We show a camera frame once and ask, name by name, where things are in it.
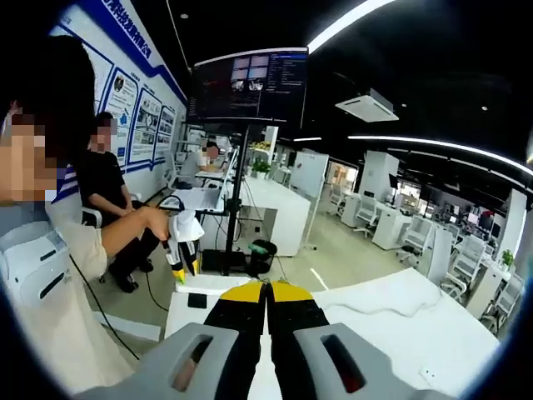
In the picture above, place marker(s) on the large dark monitor screen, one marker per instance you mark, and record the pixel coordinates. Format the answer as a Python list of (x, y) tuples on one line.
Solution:
[(245, 87)]

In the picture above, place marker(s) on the white rolling whiteboard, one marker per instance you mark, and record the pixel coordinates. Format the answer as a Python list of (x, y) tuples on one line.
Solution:
[(308, 173)]

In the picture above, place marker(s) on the white storage shelf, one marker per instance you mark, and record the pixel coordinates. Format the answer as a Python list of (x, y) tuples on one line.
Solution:
[(193, 135)]

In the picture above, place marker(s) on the blue-framed wall poster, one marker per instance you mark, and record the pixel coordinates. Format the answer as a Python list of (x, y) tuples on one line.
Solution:
[(166, 129), (146, 121)]

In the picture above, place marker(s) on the white table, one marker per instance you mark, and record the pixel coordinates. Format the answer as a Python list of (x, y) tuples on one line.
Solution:
[(395, 333)]

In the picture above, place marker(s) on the white worn chest device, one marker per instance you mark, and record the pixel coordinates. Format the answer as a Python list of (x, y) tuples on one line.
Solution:
[(29, 266)]

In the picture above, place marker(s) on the person's left hand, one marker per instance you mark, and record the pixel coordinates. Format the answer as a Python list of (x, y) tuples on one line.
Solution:
[(157, 223)]

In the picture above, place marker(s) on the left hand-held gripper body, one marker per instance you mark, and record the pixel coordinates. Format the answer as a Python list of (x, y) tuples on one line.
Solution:
[(186, 225)]

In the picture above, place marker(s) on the row of white office desks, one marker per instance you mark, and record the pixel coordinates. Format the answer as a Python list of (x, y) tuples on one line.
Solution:
[(387, 229)]

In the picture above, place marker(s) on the blue white wall display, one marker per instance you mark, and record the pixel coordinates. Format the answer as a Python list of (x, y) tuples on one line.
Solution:
[(133, 41)]

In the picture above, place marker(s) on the ceiling air conditioner unit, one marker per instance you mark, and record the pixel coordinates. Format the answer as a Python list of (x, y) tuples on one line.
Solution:
[(366, 107)]

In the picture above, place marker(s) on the green potted desk plant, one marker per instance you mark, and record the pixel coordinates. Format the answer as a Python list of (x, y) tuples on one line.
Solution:
[(508, 257)]

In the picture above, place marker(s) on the person's beige shirt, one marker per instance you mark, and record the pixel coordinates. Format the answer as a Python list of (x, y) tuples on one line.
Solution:
[(62, 333)]

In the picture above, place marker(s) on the white high-back chair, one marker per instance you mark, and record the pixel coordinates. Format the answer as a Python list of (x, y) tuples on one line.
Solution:
[(440, 254)]

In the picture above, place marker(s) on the black monitor stand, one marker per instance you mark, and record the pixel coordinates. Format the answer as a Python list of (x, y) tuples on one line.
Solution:
[(235, 187)]

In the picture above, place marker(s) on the green potted counter plant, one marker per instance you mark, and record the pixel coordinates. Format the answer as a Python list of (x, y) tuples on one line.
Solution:
[(261, 168)]

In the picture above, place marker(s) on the group of white office chairs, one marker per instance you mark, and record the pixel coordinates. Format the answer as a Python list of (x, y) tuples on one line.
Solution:
[(468, 254)]

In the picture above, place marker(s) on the long ceiling light strip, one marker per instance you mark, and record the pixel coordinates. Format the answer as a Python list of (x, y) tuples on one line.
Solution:
[(441, 145), (345, 23)]

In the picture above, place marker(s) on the wall poster with round picture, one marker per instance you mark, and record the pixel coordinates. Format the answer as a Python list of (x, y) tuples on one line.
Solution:
[(123, 96)]

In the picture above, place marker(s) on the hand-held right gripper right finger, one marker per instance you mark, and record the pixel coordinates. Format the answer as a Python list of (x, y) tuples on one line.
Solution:
[(291, 329)]

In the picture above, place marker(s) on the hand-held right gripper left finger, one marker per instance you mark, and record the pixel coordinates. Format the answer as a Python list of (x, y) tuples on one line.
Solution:
[(233, 329)]

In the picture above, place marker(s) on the silver laptop on tray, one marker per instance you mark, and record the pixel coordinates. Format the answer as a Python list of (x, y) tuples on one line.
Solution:
[(195, 199)]

